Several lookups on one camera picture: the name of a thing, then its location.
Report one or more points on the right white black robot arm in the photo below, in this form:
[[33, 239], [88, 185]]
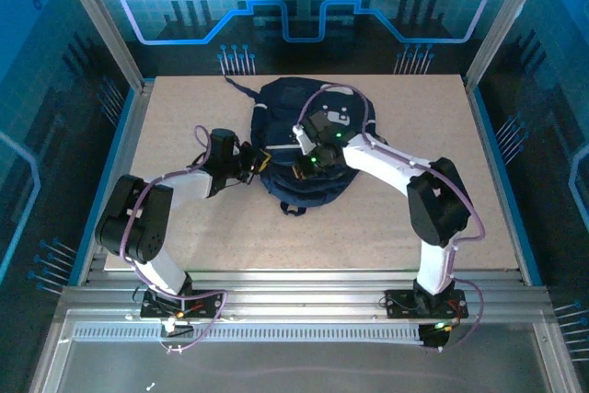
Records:
[[437, 204]]

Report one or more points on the aluminium side rail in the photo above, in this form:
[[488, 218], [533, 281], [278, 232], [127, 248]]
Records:
[[139, 103], [476, 103]]

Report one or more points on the black controller box with LED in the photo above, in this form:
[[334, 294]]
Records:
[[432, 338]]

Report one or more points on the aluminium frame post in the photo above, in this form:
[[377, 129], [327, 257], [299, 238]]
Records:
[[102, 20], [506, 20]]

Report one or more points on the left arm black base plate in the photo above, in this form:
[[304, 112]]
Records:
[[207, 308]]

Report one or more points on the left aluminium side rail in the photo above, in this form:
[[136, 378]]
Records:
[[139, 103]]

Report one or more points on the right aluminium side rail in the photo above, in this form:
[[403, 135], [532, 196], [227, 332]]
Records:
[[476, 103]]

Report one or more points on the small white connector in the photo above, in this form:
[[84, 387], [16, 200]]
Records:
[[168, 326]]

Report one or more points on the left aluminium frame post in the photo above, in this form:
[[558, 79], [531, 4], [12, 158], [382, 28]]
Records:
[[102, 20]]

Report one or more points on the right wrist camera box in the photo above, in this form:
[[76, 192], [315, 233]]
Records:
[[303, 140]]

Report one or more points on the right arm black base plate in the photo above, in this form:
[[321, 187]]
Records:
[[400, 305]]

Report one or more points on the wide aluminium frame rail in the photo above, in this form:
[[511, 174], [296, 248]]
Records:
[[299, 294]]

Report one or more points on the navy blue backpack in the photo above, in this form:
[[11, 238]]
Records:
[[280, 130]]

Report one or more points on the right aluminium frame post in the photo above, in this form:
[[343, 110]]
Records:
[[506, 20]]

